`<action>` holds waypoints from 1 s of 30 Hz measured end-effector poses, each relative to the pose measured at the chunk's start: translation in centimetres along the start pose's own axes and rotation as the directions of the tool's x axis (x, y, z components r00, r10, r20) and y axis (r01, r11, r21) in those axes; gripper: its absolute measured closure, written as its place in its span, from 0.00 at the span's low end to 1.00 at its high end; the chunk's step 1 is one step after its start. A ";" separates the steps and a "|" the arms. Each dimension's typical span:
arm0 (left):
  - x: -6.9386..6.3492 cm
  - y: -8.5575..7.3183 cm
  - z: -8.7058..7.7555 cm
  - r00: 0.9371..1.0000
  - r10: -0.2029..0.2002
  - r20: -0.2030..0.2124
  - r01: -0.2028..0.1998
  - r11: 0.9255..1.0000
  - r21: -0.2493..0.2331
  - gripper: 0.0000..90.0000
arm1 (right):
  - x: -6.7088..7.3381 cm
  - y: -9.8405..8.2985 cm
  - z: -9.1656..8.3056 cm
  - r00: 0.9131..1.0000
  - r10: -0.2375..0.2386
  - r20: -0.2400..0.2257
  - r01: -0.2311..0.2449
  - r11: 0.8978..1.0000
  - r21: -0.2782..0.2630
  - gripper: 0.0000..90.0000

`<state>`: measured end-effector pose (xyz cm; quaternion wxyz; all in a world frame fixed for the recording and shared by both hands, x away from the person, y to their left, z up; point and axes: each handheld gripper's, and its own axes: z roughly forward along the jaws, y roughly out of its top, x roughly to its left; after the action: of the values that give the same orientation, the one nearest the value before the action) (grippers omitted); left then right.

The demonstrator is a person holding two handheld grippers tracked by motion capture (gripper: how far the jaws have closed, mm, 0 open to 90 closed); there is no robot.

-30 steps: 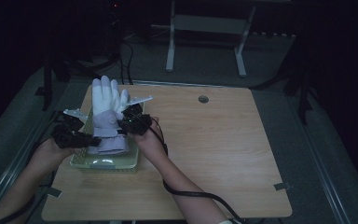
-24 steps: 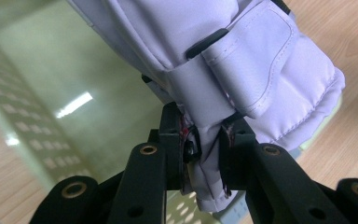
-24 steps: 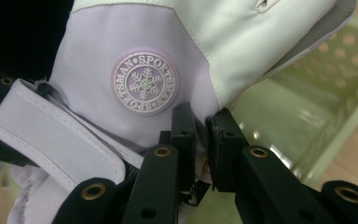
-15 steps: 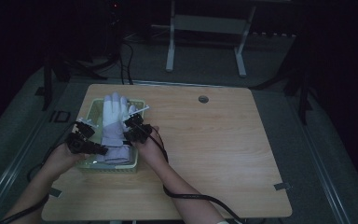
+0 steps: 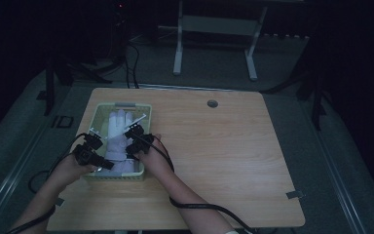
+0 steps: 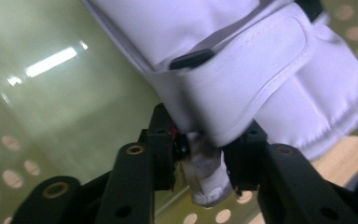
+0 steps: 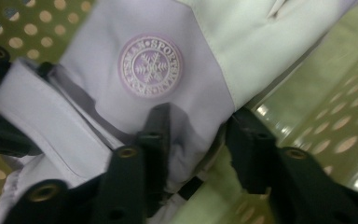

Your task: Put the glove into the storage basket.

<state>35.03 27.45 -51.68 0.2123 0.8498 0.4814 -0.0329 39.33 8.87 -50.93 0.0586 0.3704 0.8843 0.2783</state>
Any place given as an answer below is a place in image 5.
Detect white metal table frame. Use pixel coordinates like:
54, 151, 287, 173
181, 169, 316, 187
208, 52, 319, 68
172, 0, 270, 82

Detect black chair base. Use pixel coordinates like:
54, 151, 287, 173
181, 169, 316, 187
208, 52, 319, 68
261, 32, 340, 132

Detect grey tape strip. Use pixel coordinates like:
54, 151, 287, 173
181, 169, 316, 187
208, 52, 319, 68
285, 190, 306, 200

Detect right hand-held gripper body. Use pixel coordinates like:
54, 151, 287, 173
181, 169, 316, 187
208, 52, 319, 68
107, 112, 156, 161

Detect black tripod stand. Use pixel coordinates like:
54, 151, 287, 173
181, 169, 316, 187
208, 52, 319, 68
36, 57, 113, 117

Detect black floor cables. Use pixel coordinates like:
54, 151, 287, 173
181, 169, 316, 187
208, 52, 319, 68
122, 40, 141, 90

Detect person's right hand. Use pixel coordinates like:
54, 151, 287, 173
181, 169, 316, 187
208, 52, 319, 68
135, 133, 173, 178

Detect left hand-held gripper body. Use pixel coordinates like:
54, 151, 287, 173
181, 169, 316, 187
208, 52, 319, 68
72, 128, 104, 168

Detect white padded glove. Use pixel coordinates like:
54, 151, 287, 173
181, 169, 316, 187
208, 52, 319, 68
103, 109, 136, 174

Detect black square floor frame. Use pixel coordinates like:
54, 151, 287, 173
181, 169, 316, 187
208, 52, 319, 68
51, 114, 75, 129

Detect person's left hand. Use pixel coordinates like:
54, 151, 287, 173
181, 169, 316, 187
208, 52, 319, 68
56, 151, 97, 184

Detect pale green plastic basket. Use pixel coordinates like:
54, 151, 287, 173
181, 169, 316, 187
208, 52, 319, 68
83, 101, 153, 182

